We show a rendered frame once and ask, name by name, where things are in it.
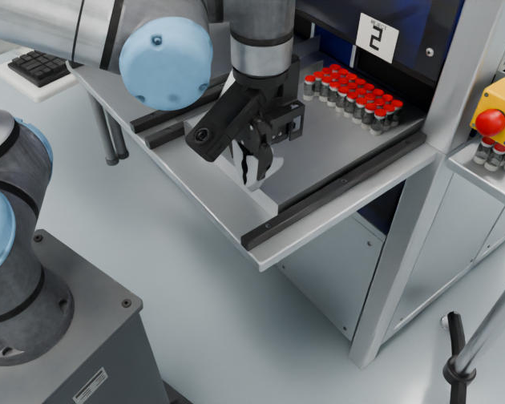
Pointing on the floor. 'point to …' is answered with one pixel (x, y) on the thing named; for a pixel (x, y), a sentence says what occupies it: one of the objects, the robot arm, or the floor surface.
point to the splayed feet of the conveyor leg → (451, 323)
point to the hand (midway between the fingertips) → (247, 186)
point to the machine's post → (464, 58)
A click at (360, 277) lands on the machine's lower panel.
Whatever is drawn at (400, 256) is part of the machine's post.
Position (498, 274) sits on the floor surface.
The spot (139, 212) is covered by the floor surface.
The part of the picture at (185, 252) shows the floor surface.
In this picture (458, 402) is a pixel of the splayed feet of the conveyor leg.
